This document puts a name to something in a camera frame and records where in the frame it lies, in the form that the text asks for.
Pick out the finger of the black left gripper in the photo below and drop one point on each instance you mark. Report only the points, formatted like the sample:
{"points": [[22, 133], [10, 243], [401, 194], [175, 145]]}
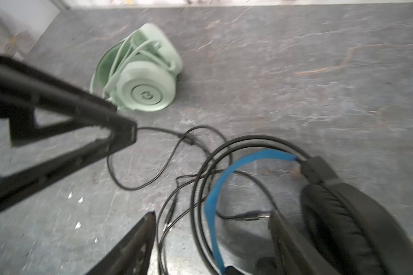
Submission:
{"points": [[19, 186], [24, 89]]}

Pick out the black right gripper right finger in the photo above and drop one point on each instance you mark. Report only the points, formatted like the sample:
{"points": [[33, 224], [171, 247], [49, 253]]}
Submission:
{"points": [[294, 255]]}

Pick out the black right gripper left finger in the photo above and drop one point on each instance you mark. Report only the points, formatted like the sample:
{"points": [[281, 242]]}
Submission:
{"points": [[131, 255]]}

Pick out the black and blue headphones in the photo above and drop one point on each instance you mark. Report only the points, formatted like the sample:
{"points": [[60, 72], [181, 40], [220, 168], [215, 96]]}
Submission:
{"points": [[352, 231]]}

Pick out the mint green over-ear headphones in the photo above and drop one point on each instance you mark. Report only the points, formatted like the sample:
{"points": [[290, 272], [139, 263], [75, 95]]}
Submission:
{"points": [[140, 72]]}

